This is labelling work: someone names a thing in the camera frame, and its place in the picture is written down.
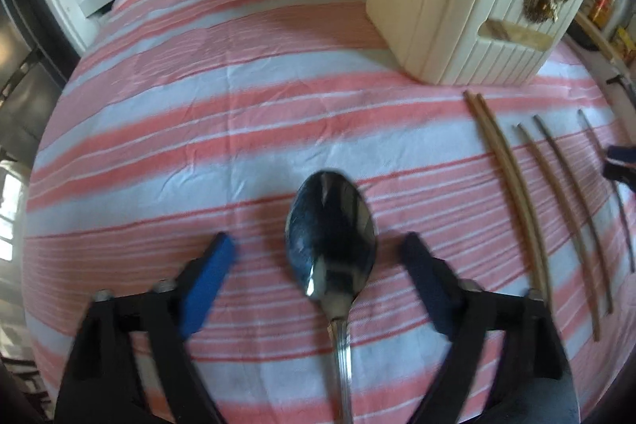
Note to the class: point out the yellow printed cup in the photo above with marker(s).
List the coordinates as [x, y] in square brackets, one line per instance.
[624, 45]

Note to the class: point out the wooden cutting board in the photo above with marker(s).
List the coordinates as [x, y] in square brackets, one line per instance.
[596, 37]

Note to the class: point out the pink striped cloth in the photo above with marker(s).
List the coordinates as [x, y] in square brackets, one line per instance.
[198, 106]

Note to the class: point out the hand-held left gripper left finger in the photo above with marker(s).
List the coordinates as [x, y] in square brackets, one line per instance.
[208, 280]

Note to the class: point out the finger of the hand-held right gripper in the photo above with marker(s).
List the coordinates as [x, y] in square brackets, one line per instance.
[623, 165]

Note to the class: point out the silver metal spoon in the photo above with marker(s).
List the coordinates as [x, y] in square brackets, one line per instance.
[330, 230]

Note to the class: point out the steel refrigerator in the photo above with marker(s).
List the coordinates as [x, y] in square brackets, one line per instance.
[20, 66]

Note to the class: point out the brown wooden chopstick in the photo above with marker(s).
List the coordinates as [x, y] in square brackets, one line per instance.
[586, 205]
[572, 225]
[623, 215]
[509, 156]
[498, 156]

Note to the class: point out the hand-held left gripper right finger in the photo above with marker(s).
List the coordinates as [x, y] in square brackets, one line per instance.
[427, 280]

